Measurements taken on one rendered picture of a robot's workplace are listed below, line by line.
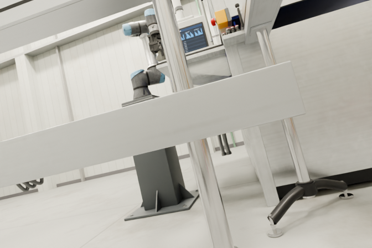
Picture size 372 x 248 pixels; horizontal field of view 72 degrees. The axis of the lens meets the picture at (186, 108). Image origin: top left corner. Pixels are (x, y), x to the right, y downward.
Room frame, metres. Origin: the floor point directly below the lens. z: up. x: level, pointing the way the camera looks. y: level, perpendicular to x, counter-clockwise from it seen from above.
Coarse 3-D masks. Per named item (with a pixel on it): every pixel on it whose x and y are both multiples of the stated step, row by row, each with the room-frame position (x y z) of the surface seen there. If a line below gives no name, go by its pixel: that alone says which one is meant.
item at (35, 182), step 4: (32, 180) 0.75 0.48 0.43; (36, 180) 0.78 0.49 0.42; (40, 180) 0.77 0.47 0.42; (16, 184) 0.75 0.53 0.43; (20, 184) 0.76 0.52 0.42; (24, 184) 0.75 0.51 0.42; (28, 184) 0.75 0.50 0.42; (36, 184) 0.76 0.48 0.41; (40, 184) 0.76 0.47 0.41; (20, 188) 0.76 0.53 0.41; (24, 188) 0.77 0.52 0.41; (28, 188) 0.78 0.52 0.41; (32, 188) 0.77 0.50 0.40
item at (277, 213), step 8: (296, 184) 1.13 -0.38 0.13; (304, 184) 1.10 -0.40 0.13; (312, 184) 1.09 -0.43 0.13; (320, 184) 1.14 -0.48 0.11; (328, 184) 1.16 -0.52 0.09; (336, 184) 1.18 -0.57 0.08; (344, 184) 1.20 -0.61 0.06; (288, 192) 1.09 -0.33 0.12; (296, 192) 1.08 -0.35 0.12; (304, 192) 1.10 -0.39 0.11; (312, 192) 1.09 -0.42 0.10; (344, 192) 1.22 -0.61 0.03; (288, 200) 1.06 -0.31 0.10; (280, 208) 1.04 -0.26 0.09; (288, 208) 1.05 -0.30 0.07; (272, 216) 1.02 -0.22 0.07; (280, 216) 1.03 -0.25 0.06; (272, 224) 1.03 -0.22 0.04; (272, 232) 1.03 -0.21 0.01; (280, 232) 1.01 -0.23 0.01
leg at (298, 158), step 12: (264, 24) 1.08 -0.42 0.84; (264, 36) 1.10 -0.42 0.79; (264, 48) 1.11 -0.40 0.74; (264, 60) 1.12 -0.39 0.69; (288, 120) 1.10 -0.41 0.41; (288, 132) 1.11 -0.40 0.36; (288, 144) 1.12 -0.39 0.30; (300, 144) 1.12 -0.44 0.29; (300, 156) 1.10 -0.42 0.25; (300, 168) 1.11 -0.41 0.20; (300, 180) 1.12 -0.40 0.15
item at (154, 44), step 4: (152, 32) 1.51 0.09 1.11; (156, 32) 1.50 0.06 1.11; (148, 36) 1.53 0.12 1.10; (152, 36) 1.53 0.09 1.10; (156, 36) 1.52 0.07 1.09; (152, 40) 1.52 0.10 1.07; (156, 40) 1.53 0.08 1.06; (160, 40) 1.50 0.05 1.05; (152, 44) 1.51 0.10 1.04; (156, 44) 1.51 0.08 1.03; (152, 48) 1.51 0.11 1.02; (156, 48) 1.51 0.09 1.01; (152, 52) 1.53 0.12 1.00; (156, 52) 1.56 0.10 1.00
